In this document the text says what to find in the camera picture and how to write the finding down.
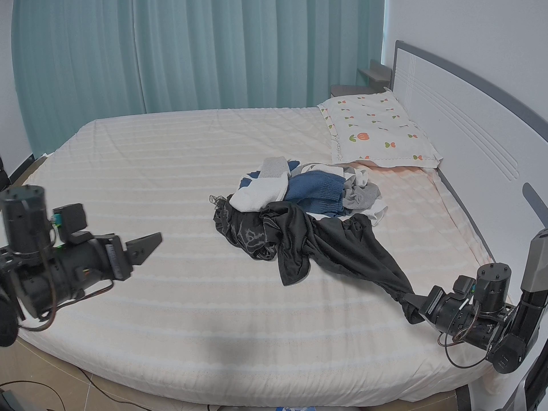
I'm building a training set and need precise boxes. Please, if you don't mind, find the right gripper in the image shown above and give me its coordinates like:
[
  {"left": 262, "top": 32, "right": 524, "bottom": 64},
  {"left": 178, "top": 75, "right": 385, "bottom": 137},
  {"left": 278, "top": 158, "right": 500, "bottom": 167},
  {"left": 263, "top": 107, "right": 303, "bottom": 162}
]
[{"left": 419, "top": 285, "right": 476, "bottom": 343}]

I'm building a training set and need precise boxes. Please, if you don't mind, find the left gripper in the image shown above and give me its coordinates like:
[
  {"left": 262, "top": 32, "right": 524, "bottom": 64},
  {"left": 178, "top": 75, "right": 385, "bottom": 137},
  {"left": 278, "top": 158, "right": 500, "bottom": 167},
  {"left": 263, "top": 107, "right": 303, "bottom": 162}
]
[{"left": 19, "top": 231, "right": 164, "bottom": 318}]

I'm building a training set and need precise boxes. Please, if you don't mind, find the black T-shirt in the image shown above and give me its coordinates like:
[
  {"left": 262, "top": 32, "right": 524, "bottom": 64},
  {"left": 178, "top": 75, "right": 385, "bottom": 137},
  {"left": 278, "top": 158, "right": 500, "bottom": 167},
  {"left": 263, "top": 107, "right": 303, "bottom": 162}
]
[{"left": 261, "top": 202, "right": 424, "bottom": 325}]

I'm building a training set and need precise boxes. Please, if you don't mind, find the bed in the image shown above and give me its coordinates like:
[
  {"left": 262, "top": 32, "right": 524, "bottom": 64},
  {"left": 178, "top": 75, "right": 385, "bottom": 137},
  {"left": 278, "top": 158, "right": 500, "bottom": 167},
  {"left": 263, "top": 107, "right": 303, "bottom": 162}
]
[{"left": 17, "top": 40, "right": 548, "bottom": 411}]

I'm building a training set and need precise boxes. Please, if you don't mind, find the pile of clothes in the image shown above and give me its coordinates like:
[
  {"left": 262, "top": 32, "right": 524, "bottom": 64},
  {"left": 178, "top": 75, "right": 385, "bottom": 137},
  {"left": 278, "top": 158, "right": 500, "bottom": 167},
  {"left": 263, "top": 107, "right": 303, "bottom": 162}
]
[{"left": 237, "top": 156, "right": 388, "bottom": 226}]

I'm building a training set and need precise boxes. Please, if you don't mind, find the black satin garment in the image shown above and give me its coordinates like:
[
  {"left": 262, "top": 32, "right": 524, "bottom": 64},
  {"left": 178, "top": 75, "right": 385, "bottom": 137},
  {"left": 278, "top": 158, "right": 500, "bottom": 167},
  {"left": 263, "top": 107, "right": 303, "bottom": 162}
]
[{"left": 209, "top": 193, "right": 283, "bottom": 261}]

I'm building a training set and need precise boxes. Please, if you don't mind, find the white printed pillow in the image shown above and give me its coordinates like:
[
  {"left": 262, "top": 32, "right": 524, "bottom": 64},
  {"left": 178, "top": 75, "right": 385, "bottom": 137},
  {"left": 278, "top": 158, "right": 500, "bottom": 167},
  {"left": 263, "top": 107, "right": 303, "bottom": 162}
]
[{"left": 317, "top": 88, "right": 444, "bottom": 169}]

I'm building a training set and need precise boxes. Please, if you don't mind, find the blue-green curtain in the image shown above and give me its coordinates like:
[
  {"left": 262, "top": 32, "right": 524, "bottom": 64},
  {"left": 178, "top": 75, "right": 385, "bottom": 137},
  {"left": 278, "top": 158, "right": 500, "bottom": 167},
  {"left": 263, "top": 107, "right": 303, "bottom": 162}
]
[
  {"left": 12, "top": 0, "right": 148, "bottom": 157},
  {"left": 130, "top": 0, "right": 385, "bottom": 114}
]

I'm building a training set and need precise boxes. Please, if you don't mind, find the grey bedside table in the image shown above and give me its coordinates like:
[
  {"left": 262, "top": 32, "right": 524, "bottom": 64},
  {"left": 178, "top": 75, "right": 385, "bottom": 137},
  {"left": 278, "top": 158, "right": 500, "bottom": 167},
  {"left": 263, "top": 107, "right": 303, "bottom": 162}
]
[{"left": 331, "top": 59, "right": 394, "bottom": 98}]

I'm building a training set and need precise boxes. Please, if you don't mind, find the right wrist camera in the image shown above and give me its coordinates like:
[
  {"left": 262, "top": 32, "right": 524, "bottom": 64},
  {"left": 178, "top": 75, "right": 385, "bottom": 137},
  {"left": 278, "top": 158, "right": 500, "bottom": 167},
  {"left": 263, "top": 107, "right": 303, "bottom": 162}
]
[{"left": 453, "top": 275, "right": 477, "bottom": 303}]

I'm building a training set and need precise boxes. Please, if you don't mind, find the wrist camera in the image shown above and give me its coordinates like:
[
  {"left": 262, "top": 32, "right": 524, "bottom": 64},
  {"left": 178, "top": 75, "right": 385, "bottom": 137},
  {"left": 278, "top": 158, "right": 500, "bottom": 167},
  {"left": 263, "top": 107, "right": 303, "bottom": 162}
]
[
  {"left": 453, "top": 275, "right": 477, "bottom": 303},
  {"left": 52, "top": 203, "right": 117, "bottom": 247}
]

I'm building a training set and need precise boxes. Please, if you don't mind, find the black cable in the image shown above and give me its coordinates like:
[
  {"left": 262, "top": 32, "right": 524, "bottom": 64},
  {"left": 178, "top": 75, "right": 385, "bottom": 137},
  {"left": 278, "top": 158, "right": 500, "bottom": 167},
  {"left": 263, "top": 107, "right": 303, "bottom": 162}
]
[
  {"left": 17, "top": 281, "right": 115, "bottom": 333},
  {"left": 78, "top": 366, "right": 143, "bottom": 406},
  {"left": 437, "top": 331, "right": 493, "bottom": 369}
]

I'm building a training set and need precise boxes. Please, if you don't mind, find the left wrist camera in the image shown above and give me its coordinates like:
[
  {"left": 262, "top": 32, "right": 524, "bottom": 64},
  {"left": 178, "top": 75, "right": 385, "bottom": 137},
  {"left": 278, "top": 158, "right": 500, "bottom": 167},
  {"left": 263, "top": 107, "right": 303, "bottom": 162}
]
[{"left": 52, "top": 203, "right": 117, "bottom": 247}]

